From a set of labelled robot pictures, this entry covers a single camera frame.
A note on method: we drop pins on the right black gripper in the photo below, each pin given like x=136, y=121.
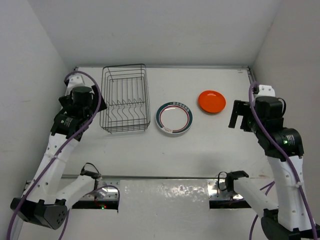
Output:
x=241, y=107

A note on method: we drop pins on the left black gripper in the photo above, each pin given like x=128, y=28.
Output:
x=95, y=102

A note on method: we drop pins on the white plate teal rim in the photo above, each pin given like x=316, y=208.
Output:
x=174, y=118

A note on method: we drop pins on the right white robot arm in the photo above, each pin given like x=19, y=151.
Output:
x=289, y=218

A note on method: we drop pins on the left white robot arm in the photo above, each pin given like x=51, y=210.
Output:
x=42, y=203

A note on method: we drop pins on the wire dish rack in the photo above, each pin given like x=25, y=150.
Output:
x=125, y=92

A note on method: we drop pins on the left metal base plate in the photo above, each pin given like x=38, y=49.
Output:
x=106, y=190

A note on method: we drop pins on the metal base plate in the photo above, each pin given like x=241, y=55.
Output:
x=216, y=189
x=106, y=190

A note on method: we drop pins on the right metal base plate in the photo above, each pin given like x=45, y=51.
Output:
x=216, y=189

